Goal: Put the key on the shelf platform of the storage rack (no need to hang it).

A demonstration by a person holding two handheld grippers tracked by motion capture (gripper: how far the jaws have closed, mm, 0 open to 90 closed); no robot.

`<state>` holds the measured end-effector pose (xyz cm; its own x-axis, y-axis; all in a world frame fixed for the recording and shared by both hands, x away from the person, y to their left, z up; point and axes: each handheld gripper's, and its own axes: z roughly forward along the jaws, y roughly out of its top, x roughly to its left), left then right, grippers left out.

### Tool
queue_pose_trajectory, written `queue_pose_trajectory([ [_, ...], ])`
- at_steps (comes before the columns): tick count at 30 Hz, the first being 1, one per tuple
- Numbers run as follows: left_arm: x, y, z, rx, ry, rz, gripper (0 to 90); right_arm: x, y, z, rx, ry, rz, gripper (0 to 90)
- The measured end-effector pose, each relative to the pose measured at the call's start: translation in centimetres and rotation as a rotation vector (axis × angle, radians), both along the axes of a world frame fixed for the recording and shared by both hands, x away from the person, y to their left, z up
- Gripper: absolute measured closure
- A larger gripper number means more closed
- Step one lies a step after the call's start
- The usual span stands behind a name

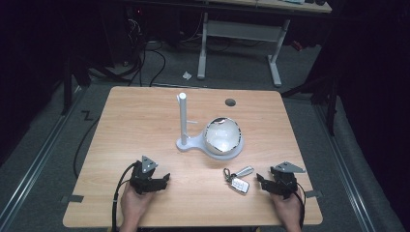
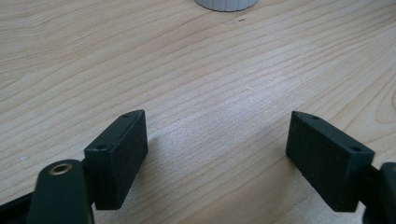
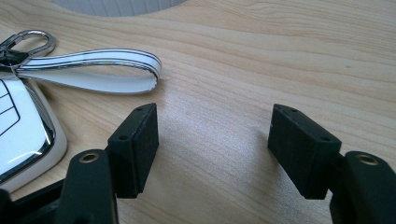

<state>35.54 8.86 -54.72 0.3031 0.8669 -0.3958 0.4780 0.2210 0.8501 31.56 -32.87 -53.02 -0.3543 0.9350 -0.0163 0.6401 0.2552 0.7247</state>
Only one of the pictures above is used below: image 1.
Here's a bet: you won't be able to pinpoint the grey tape strip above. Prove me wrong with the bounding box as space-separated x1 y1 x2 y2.
304 189 324 199
60 193 85 204

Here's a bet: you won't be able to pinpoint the person's right hand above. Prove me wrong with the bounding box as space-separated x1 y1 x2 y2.
270 188 304 232

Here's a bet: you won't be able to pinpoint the metal floor rail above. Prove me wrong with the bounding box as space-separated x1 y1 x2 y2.
0 86 85 230
313 103 379 232

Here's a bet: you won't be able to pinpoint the dark computer tower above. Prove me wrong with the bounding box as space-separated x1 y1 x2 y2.
99 4 148 67

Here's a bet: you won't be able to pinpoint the thin black floor cable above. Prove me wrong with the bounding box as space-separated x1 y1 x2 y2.
73 116 102 180

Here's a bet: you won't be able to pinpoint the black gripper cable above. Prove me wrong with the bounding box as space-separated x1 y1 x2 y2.
295 181 307 230
110 162 137 232

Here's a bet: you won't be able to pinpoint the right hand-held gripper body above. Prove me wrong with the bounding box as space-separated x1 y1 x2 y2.
270 160 307 200

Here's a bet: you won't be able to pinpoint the black metal stand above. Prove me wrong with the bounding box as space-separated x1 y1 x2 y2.
59 52 93 117
279 72 341 137

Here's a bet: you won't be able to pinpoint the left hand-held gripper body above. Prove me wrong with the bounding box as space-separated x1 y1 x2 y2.
129 155 160 195

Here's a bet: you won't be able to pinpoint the person's left hand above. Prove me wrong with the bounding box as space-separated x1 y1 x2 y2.
119 182 157 232

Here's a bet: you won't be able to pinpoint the car key with key ring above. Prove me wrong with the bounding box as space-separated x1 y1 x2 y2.
222 165 255 195

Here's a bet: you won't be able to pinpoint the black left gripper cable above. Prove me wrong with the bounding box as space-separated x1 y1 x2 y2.
110 162 137 232

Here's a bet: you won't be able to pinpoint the white-legged wooden desk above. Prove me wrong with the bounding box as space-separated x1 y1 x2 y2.
196 0 334 88

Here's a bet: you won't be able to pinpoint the white stand with pole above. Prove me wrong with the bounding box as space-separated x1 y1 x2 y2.
175 92 246 161

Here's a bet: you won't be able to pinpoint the small red object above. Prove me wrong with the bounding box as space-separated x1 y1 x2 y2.
290 40 305 53

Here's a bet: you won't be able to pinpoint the black floor cables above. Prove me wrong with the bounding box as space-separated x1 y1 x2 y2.
126 13 167 88

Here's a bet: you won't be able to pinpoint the shiny silver bowl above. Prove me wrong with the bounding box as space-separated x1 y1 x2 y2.
203 116 243 156

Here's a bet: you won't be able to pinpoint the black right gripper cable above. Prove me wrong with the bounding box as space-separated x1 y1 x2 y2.
295 181 307 230

